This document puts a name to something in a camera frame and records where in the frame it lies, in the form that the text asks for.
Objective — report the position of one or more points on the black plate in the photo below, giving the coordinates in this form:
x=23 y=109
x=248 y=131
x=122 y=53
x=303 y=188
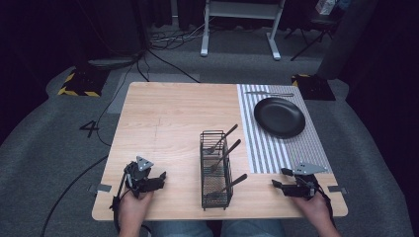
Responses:
x=279 y=117

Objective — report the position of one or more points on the silver table knife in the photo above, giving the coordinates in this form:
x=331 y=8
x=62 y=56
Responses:
x=273 y=94

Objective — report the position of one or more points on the yellow-black striped stand base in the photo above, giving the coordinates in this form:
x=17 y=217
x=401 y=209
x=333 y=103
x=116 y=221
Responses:
x=314 y=87
x=84 y=82

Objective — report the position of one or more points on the white printed box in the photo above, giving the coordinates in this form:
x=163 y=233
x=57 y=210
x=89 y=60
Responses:
x=325 y=6

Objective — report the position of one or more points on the grey striped placemat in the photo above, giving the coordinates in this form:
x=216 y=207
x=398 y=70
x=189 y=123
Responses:
x=263 y=154

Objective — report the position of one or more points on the person's leg in jeans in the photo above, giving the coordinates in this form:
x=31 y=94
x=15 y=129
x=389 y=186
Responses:
x=178 y=230
x=252 y=229

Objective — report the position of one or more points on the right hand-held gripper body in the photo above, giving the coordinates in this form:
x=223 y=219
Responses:
x=304 y=189

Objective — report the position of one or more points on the person's right hand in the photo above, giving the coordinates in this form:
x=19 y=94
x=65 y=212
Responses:
x=314 y=207

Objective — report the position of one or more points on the white desk frame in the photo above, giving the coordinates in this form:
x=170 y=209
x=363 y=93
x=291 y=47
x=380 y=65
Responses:
x=242 y=10

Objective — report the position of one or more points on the person's right leg in jeans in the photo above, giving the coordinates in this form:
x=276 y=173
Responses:
x=252 y=229

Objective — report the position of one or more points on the black tripod stand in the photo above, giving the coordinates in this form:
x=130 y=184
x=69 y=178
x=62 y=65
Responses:
x=318 y=24

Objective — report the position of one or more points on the person's left leg in jeans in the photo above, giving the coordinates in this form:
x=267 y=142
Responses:
x=178 y=230

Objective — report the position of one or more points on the person's left hand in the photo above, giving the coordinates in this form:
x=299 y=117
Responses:
x=131 y=209

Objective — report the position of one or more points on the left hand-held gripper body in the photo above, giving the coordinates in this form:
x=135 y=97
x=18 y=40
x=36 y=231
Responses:
x=135 y=179

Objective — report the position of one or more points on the grey tape strip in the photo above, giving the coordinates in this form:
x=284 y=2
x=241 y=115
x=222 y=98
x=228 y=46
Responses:
x=102 y=188
x=337 y=189

